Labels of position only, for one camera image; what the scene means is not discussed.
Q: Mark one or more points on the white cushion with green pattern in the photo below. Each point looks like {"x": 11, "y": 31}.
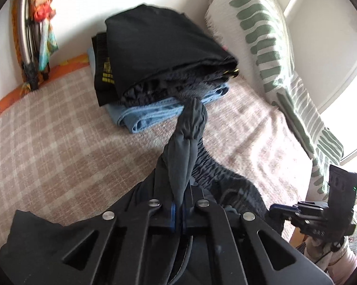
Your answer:
{"x": 255, "y": 35}

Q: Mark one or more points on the grey tubular folded frame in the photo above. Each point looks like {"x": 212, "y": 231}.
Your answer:
{"x": 25, "y": 41}

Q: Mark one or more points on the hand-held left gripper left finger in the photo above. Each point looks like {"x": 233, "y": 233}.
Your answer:
{"x": 173, "y": 217}

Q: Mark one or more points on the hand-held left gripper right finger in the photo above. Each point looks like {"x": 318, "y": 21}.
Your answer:
{"x": 186, "y": 218}

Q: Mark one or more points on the dark grey pants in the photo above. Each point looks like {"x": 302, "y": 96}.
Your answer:
{"x": 184, "y": 142}

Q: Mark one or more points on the black folded pants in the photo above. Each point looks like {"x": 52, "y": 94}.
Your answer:
{"x": 166, "y": 41}

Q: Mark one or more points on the orange bedsheet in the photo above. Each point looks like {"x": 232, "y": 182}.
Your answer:
{"x": 68, "y": 65}

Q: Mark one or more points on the grey folded garment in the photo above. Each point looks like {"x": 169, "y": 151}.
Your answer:
{"x": 205, "y": 90}

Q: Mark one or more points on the blue folded garment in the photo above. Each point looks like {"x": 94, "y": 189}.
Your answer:
{"x": 154, "y": 112}

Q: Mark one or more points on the person's right hand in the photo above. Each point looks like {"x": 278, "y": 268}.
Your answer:
{"x": 318, "y": 255}

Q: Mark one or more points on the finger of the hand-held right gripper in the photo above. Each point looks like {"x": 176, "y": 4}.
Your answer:
{"x": 284, "y": 210}

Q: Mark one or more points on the person's right forearm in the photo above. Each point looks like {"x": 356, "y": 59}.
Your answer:
{"x": 346, "y": 262}

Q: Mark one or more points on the beige plaid blanket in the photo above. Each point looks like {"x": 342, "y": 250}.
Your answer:
{"x": 62, "y": 142}

